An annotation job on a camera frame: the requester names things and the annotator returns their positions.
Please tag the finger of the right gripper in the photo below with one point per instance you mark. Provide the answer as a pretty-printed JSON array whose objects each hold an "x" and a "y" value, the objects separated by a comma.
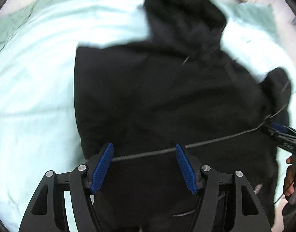
[{"x": 274, "y": 127}]

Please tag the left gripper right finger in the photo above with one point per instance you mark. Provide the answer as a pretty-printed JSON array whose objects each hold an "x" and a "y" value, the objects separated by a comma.
[{"x": 230, "y": 195}]

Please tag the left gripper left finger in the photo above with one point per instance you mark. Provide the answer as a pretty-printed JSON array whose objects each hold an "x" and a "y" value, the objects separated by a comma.
[{"x": 46, "y": 210}]

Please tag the black hooded jacket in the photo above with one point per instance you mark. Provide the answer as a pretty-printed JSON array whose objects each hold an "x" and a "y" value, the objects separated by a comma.
[{"x": 176, "y": 87}]

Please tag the person's right hand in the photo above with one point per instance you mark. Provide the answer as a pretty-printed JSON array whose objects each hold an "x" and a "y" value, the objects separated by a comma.
[{"x": 289, "y": 179}]

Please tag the mint green quilted comforter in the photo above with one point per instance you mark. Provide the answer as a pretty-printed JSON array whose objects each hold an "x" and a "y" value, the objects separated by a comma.
[{"x": 37, "y": 54}]

